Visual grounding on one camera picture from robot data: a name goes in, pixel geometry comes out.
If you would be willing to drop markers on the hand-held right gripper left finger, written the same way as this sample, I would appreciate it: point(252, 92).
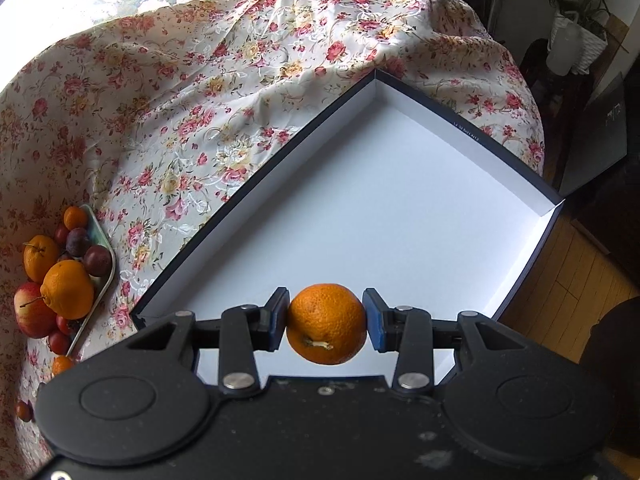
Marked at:
point(279, 321)

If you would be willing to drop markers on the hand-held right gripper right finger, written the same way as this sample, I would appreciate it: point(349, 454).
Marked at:
point(374, 325)

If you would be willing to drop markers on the small round mandarin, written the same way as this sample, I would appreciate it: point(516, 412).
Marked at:
point(327, 322)

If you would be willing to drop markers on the dark blue shallow cardboard box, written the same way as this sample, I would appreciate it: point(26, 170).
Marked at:
point(400, 185)

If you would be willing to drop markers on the pale green tray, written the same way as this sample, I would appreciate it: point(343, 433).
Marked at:
point(106, 282)

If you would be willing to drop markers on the dark brown plum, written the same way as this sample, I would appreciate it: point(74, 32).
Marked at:
point(98, 260)

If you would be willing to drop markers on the large knobbed orange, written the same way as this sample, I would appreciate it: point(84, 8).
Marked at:
point(67, 287)

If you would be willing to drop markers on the purple plum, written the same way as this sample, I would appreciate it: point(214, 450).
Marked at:
point(78, 241)

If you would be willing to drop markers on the dark red plum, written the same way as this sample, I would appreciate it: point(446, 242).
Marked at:
point(60, 234)

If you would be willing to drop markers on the dark round object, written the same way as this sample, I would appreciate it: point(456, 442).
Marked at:
point(615, 345)

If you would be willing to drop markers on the red yellow apple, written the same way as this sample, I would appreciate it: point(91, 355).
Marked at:
point(32, 312)

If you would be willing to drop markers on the floral printed cloth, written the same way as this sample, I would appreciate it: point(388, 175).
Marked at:
point(200, 85)

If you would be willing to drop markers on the dark cabinet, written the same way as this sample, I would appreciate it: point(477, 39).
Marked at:
point(597, 130)

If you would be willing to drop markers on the white woven basket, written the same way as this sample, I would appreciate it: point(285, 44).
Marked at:
point(582, 42)

